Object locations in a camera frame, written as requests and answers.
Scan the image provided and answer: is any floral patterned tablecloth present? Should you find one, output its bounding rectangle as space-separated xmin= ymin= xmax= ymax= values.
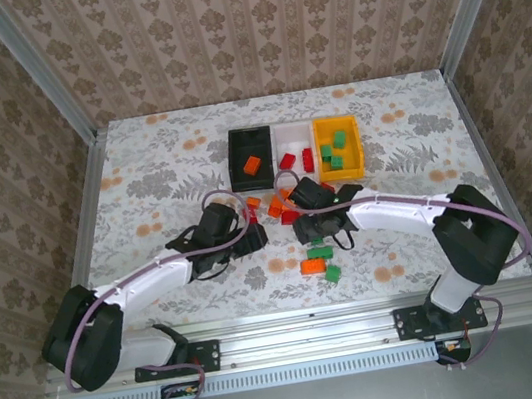
xmin=52 ymin=58 xmax=532 ymax=348

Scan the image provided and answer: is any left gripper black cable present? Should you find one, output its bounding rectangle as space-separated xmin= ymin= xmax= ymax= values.
xmin=189 ymin=257 xmax=239 ymax=286

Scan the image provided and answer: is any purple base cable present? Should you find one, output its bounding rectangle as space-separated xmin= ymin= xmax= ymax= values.
xmin=431 ymin=292 xmax=513 ymax=373
xmin=156 ymin=359 xmax=210 ymax=399

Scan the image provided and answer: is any yellow plastic bin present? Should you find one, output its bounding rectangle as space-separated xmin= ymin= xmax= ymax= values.
xmin=309 ymin=112 xmax=369 ymax=187

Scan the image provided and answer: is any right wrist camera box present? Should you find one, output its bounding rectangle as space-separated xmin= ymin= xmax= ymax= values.
xmin=287 ymin=173 xmax=339 ymax=216

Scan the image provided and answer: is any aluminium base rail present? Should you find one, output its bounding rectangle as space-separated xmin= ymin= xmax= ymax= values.
xmin=38 ymin=268 xmax=532 ymax=399

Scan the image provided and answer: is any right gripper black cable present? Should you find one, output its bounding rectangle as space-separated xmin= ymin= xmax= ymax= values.
xmin=329 ymin=225 xmax=359 ymax=254

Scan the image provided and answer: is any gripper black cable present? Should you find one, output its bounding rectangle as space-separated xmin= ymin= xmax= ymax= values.
xmin=189 ymin=257 xmax=239 ymax=286
xmin=329 ymin=225 xmax=359 ymax=254

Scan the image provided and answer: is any grey slotted cable duct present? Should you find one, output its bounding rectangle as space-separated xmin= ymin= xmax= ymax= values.
xmin=64 ymin=334 xmax=474 ymax=399

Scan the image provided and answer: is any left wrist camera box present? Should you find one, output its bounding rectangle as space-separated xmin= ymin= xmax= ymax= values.
xmin=194 ymin=198 xmax=242 ymax=247

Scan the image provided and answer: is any white plastic bin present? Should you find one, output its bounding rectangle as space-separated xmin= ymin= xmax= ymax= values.
xmin=268 ymin=119 xmax=324 ymax=191

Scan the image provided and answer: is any black plastic bin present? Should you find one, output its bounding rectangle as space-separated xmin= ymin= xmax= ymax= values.
xmin=222 ymin=123 xmax=280 ymax=194

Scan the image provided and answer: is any small circuit board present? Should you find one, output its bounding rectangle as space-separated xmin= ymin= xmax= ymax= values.
xmin=159 ymin=379 xmax=202 ymax=399
xmin=433 ymin=334 xmax=475 ymax=367

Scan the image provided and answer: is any aluminium side rail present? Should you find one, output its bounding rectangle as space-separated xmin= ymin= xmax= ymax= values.
xmin=440 ymin=60 xmax=532 ymax=293
xmin=3 ymin=126 xmax=149 ymax=398

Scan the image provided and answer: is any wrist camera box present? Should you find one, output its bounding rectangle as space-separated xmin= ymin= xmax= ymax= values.
xmin=194 ymin=198 xmax=242 ymax=247
xmin=287 ymin=173 xmax=339 ymax=216

